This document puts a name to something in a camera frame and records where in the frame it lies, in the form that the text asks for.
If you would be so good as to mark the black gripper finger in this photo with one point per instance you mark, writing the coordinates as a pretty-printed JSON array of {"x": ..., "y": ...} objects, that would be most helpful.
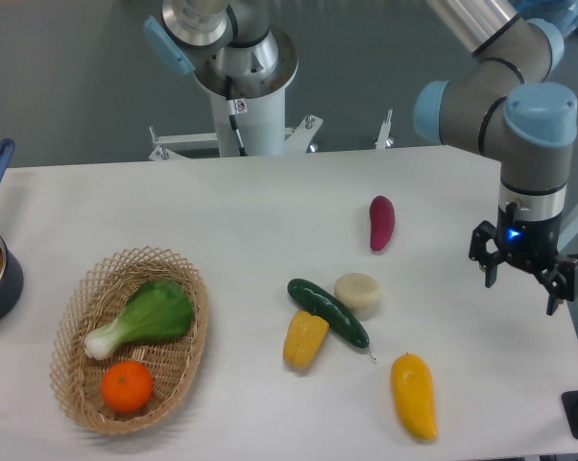
[
  {"x": 560, "y": 280},
  {"x": 484, "y": 250}
]

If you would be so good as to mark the yellow bell pepper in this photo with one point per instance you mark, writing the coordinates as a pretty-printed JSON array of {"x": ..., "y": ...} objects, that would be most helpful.
[{"x": 305, "y": 335}]

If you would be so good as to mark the orange tangerine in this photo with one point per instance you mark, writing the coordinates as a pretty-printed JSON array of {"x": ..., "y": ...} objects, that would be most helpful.
[{"x": 127, "y": 386}]

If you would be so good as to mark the white metal frame bracket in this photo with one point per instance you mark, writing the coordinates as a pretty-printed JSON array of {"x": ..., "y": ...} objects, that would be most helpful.
[{"x": 298, "y": 140}]

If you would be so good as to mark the beige round cake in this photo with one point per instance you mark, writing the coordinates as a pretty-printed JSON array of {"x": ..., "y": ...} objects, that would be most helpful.
[{"x": 360, "y": 293}]

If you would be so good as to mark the yellow mango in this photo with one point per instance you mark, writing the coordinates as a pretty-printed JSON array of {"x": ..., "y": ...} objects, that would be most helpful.
[{"x": 412, "y": 388}]

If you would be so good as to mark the purple sweet potato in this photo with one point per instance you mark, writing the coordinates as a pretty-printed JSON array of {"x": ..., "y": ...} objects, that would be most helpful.
[{"x": 382, "y": 223}]

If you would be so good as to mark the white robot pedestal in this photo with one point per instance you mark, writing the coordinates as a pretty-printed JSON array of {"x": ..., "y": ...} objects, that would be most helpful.
[{"x": 256, "y": 124}]

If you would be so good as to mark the woven wicker basket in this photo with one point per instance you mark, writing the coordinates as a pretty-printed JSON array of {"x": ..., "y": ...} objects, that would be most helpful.
[{"x": 76, "y": 378}]

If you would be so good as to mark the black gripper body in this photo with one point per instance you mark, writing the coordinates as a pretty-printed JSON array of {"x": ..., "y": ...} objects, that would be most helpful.
[{"x": 526, "y": 245}]

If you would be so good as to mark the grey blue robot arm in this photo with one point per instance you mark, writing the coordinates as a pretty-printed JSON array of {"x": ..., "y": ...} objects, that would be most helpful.
[{"x": 507, "y": 110}]

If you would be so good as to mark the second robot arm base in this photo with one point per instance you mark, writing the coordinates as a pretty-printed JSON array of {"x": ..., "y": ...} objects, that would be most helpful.
[{"x": 231, "y": 47}]

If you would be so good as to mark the green bok choy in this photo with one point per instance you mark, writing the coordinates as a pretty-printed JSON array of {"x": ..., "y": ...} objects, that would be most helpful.
[{"x": 157, "y": 311}]

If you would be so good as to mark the dark green cucumber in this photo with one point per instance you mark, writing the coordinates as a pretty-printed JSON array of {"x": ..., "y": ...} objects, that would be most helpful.
[{"x": 315, "y": 300}]

